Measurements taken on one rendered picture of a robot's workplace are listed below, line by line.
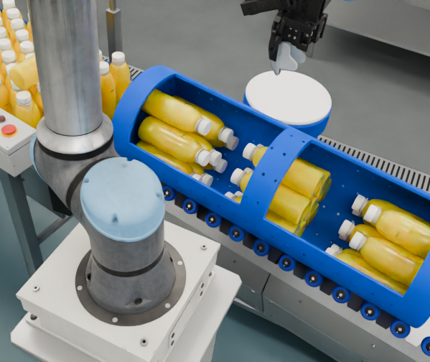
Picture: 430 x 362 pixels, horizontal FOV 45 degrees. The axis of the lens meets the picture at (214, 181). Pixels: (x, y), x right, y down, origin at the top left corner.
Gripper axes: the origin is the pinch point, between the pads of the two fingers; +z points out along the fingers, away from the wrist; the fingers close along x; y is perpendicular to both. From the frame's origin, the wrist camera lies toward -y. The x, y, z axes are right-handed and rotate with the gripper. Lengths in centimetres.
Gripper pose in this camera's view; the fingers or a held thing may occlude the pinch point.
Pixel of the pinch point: (275, 67)
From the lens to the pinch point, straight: 113.6
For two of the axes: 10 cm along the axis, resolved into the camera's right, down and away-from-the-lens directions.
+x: 5.6, -5.7, 6.0
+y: 8.2, 4.6, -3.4
